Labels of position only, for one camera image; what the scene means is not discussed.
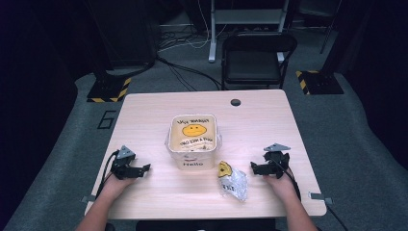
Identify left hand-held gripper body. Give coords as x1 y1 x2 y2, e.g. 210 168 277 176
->
110 144 146 181

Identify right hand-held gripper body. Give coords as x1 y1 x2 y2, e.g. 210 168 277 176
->
261 142 292 180

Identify silver yellow wrapper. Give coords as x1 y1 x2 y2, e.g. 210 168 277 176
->
217 160 249 203

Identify white smiley face bin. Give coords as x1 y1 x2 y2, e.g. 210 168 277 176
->
165 114 223 171

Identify person's left hand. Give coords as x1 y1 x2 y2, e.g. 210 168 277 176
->
100 172 138 201

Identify person's right hand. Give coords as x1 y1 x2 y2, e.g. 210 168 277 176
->
263 172 298 201

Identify black yellow striped stand base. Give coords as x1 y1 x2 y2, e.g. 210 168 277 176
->
86 76 133 104
294 69 345 96

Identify black folding chair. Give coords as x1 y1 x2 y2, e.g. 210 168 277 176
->
220 32 298 91

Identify dark curtain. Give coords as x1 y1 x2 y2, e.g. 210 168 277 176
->
333 0 408 169
0 0 85 227

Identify black equipment case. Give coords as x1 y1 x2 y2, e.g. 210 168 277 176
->
90 0 162 71

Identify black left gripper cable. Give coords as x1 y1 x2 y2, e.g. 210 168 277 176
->
95 149 120 197

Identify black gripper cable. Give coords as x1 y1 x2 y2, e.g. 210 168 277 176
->
95 149 120 197
268 158 349 231

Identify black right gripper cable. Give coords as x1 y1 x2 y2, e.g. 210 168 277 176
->
268 158 349 231

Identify black floor cables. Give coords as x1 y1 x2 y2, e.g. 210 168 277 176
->
155 55 223 92

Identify white floor cables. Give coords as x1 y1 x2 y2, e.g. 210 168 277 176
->
158 0 227 54

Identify white desk frame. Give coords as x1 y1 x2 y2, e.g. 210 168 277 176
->
208 0 291 64

